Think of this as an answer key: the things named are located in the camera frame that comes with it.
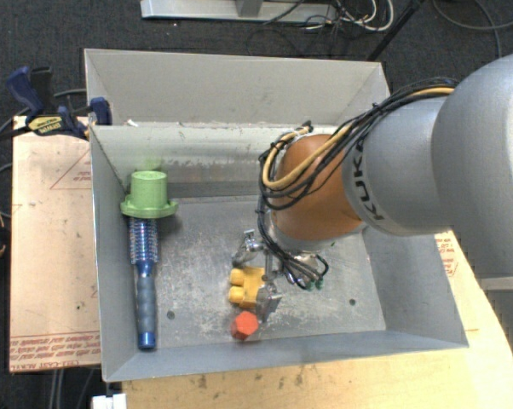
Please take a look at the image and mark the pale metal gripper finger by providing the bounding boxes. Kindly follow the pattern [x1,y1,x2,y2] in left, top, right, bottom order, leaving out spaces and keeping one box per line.
[232,228,263,268]
[255,282,284,322]

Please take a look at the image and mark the yellow toy building block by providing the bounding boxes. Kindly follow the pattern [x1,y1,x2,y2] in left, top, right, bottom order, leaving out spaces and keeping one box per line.
[227,265,267,310]

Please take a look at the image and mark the orange hexagonal block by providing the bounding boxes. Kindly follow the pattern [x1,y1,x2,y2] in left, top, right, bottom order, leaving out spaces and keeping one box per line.
[230,311,261,342]

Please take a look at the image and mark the grey metal bin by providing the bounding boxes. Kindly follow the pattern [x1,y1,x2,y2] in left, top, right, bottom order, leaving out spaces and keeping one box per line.
[84,48,470,383]

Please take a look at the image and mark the blue round hairbrush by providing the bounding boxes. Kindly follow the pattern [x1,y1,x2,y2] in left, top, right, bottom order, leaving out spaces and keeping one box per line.
[128,216,160,351]

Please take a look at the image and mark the green plastic flanged cup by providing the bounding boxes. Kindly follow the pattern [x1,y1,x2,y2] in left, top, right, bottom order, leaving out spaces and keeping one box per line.
[119,170,180,221]

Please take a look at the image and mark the brown cardboard board red print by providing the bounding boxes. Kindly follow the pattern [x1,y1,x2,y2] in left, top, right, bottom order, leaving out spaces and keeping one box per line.
[9,115,460,375]

